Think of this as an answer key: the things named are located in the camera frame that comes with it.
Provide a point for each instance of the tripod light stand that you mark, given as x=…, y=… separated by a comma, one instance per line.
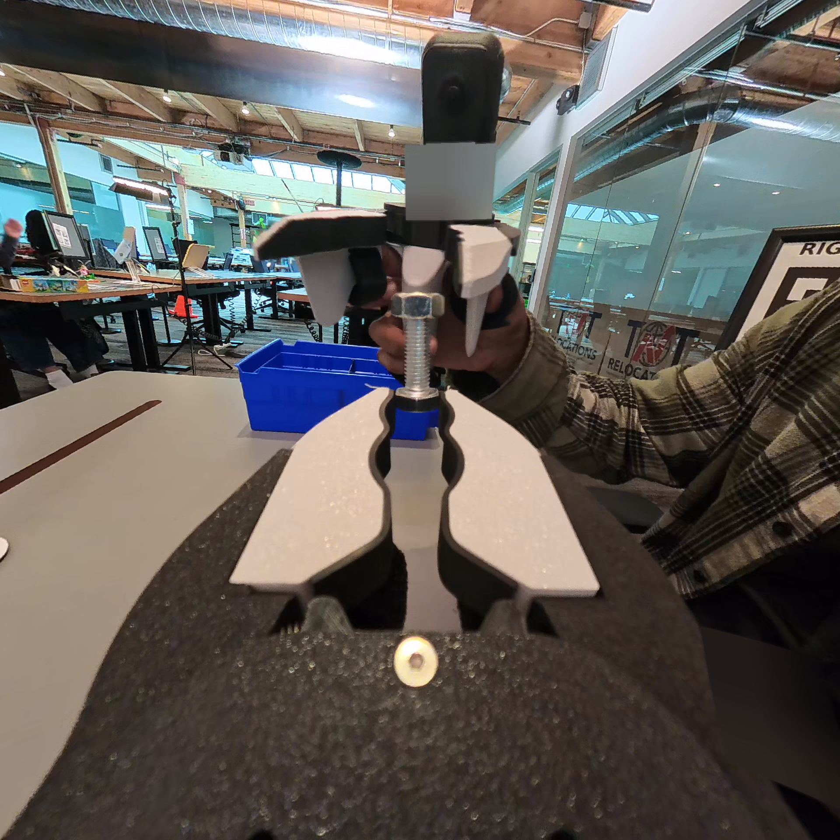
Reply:
x=138, y=189

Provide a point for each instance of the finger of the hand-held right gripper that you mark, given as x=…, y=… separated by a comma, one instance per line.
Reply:
x=482, y=259
x=327, y=285

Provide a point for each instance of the person's right hand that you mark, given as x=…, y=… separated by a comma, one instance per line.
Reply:
x=502, y=354

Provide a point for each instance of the colourful toy box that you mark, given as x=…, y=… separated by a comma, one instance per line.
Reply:
x=46, y=284

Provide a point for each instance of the black framed sign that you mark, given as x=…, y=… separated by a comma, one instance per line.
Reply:
x=804, y=272

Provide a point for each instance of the black round lamp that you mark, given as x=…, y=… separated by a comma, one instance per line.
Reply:
x=338, y=157

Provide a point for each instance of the steel hex bolt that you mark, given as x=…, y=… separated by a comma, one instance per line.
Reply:
x=417, y=348

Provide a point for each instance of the computer monitor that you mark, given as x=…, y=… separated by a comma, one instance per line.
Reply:
x=156, y=243
x=65, y=233

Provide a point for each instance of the orange traffic cone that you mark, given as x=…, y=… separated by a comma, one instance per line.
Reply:
x=184, y=308

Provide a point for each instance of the steel hex nut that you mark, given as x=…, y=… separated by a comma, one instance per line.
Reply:
x=417, y=394

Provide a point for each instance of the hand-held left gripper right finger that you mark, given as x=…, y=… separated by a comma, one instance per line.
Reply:
x=512, y=518

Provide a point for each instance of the silver air duct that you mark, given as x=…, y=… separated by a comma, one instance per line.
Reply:
x=262, y=29

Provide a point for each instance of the wooden desk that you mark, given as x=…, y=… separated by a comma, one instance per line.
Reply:
x=98, y=292
x=216, y=279

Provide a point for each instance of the blue plastic bin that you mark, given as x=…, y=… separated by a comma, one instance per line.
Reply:
x=295, y=400

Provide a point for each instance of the black wall speaker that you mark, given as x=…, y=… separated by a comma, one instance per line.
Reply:
x=568, y=98

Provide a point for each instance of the person's right forearm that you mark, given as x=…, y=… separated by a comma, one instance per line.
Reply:
x=656, y=407

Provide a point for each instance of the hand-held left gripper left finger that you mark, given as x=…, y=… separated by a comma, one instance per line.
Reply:
x=315, y=512

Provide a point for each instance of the person's plaid shirt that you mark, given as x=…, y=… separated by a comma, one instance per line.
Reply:
x=754, y=525

